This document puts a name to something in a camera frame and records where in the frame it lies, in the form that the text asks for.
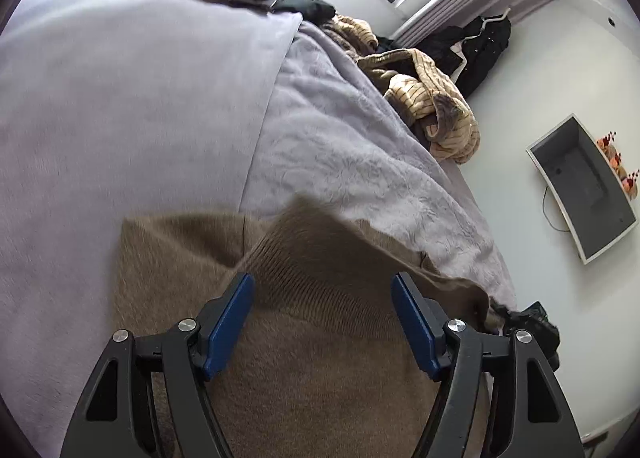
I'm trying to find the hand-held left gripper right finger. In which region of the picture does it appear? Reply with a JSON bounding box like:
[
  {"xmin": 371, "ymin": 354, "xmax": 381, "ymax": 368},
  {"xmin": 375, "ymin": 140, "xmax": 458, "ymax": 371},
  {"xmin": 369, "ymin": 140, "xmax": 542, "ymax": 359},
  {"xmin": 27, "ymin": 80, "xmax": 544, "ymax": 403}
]
[{"xmin": 391, "ymin": 272, "xmax": 586, "ymax": 458}]

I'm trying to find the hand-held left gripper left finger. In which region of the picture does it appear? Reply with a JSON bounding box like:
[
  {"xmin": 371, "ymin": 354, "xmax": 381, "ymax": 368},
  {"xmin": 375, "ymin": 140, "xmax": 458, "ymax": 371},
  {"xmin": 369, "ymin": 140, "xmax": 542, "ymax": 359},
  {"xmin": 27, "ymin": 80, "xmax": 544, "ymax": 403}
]
[{"xmin": 60, "ymin": 272, "xmax": 256, "ymax": 458}]

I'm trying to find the brown knit sweater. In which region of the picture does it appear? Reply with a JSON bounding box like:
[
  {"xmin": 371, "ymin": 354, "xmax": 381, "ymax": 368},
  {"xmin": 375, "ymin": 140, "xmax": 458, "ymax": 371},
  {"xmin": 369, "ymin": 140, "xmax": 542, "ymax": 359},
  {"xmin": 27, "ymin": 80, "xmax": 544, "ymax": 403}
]
[{"xmin": 112, "ymin": 195, "xmax": 506, "ymax": 458}]

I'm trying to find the black object at bed edge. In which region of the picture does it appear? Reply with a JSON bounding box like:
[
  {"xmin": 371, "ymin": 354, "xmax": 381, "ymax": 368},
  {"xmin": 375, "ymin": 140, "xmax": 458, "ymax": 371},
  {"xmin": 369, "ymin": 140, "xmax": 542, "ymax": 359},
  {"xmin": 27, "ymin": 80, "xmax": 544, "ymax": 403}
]
[{"xmin": 492, "ymin": 302, "xmax": 561, "ymax": 371}]

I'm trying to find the lavender embossed quilt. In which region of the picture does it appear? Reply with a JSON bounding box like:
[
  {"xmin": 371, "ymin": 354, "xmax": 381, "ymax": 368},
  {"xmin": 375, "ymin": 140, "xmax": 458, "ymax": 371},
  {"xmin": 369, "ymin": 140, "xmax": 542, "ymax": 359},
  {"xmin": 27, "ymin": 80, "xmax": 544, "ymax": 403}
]
[{"xmin": 240, "ymin": 20, "xmax": 518, "ymax": 311}]

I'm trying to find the beige striped garment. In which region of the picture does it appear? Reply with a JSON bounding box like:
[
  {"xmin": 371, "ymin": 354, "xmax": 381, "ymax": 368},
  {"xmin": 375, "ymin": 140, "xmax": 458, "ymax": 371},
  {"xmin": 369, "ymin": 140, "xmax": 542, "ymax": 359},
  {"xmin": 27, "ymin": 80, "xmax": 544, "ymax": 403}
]
[{"xmin": 325, "ymin": 15, "xmax": 481, "ymax": 165}]

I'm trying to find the plain lavender bed sheet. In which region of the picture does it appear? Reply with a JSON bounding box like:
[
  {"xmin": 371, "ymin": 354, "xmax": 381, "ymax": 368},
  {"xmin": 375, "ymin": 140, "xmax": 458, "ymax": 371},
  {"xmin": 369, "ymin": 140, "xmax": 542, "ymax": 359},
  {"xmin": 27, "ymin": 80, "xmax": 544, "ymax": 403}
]
[{"xmin": 0, "ymin": 0, "xmax": 306, "ymax": 449}]

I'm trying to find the red flower decoration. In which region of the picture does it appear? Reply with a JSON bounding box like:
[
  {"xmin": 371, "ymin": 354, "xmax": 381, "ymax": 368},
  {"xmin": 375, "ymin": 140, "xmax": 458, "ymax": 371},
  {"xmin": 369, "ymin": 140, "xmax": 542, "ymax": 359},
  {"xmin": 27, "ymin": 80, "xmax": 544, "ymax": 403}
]
[{"xmin": 596, "ymin": 130, "xmax": 640, "ymax": 199}]

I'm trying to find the black hanging jacket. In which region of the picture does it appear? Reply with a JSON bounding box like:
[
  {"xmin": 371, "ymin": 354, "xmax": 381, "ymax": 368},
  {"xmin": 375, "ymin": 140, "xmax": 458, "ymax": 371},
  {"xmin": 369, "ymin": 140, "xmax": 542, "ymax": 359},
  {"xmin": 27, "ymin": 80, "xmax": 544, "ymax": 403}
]
[{"xmin": 377, "ymin": 8, "xmax": 512, "ymax": 99}]

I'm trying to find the black television cable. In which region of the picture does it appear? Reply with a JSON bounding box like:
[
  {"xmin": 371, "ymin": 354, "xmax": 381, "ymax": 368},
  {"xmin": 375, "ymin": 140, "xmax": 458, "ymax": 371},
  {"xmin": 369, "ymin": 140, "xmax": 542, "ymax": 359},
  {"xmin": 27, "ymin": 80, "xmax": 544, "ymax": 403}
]
[{"xmin": 542, "ymin": 183, "xmax": 571, "ymax": 234}]

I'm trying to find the wall-mounted television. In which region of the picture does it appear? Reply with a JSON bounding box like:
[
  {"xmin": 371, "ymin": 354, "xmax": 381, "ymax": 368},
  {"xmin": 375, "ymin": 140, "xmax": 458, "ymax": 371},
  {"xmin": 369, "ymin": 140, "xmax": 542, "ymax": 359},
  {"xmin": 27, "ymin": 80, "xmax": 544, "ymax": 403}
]
[{"xmin": 525, "ymin": 113, "xmax": 640, "ymax": 265}]

